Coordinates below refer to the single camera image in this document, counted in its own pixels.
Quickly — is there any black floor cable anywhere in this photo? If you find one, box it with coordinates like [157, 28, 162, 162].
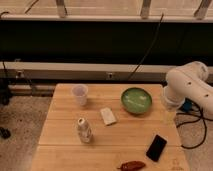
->
[175, 102, 213, 150]

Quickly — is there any black smartphone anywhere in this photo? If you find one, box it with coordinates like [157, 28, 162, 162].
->
[146, 135, 167, 162]

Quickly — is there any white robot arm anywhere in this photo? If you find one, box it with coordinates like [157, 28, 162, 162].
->
[161, 61, 213, 114]

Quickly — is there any black object at left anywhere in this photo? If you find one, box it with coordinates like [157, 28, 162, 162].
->
[0, 127, 11, 139]

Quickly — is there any green ceramic bowl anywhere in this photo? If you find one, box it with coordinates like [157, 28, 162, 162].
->
[121, 87, 152, 115]

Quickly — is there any blue box on floor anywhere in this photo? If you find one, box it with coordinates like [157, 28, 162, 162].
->
[180, 99, 192, 112]

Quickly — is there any translucent plastic cup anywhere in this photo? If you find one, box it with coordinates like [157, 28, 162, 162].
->
[72, 84, 88, 106]

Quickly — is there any wooden table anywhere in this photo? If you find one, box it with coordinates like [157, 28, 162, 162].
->
[30, 84, 190, 171]

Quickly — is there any red chili pepper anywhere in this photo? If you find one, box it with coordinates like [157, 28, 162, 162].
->
[119, 161, 146, 171]

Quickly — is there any small clear plastic bottle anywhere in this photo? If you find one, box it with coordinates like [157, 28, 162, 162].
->
[77, 118, 92, 143]

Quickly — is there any black hanging cable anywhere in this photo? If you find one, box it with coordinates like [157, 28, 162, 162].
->
[125, 12, 165, 82]

